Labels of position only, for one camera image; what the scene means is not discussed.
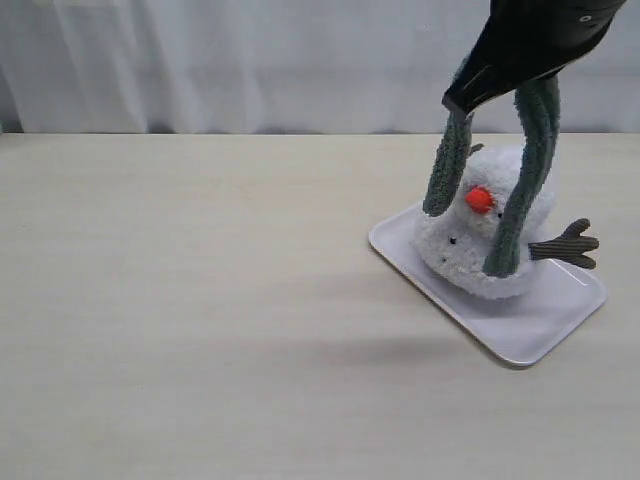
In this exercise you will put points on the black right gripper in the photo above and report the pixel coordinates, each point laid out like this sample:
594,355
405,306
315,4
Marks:
525,40

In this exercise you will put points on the white plush snowman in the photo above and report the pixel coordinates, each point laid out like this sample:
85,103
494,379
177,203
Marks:
454,245

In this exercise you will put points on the green knitted scarf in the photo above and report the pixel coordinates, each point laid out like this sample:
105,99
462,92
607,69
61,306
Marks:
538,107

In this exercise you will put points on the white background curtain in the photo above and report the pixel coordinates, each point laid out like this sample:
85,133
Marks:
242,67

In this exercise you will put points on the white rectangular plastic tray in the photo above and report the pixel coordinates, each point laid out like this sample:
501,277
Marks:
518,331

